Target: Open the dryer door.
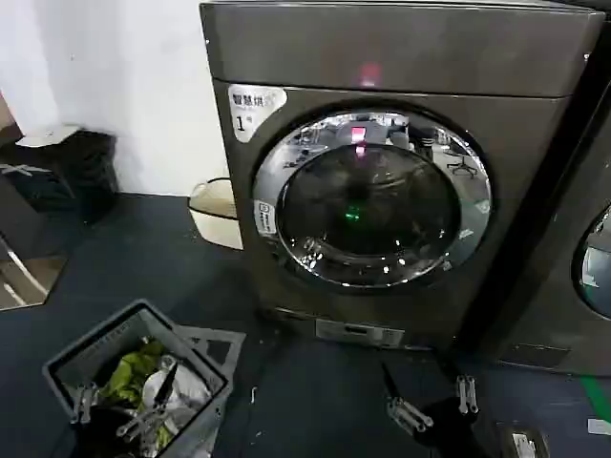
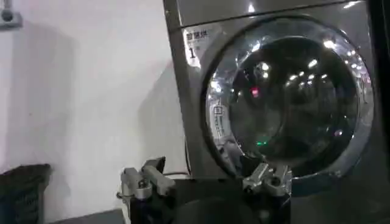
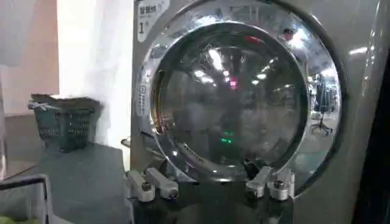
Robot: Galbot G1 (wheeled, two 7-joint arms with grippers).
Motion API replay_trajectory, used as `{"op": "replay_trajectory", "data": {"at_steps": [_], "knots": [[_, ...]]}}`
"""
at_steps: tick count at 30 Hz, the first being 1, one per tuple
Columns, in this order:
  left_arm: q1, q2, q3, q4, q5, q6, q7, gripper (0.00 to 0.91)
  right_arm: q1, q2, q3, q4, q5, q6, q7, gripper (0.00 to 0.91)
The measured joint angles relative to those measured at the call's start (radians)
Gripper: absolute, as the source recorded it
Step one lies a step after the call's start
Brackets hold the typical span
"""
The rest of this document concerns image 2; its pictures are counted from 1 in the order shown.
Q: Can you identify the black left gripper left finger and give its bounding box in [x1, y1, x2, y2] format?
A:
[116, 156, 177, 201]

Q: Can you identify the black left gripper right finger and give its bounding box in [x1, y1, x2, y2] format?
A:
[239, 154, 293, 197]

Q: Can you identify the round glass dryer door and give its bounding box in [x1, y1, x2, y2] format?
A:
[199, 15, 375, 180]

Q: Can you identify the grey dryer cabinet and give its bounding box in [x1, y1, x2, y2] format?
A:
[162, 0, 390, 224]

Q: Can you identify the black laundry basket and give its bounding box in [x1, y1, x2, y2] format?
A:
[0, 163, 52, 224]

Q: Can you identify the white label sticker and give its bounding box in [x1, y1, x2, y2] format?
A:
[182, 23, 225, 69]

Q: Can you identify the grey wall-mounted box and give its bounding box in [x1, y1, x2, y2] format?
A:
[0, 0, 24, 31]

